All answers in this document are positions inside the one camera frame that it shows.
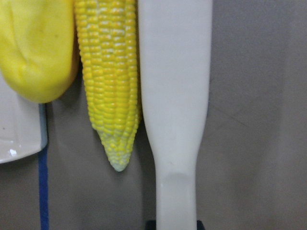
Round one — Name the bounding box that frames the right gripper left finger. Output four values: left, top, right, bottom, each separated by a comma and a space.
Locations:
145, 220, 156, 230

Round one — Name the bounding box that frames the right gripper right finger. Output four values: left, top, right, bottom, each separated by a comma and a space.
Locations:
197, 220, 205, 230

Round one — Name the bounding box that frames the yellow potato toy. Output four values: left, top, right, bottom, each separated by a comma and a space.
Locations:
0, 0, 79, 103

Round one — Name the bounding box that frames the beige plastic dustpan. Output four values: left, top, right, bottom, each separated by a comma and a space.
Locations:
0, 77, 47, 163

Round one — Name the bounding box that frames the yellow corn cob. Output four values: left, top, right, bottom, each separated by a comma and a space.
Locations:
74, 0, 142, 172

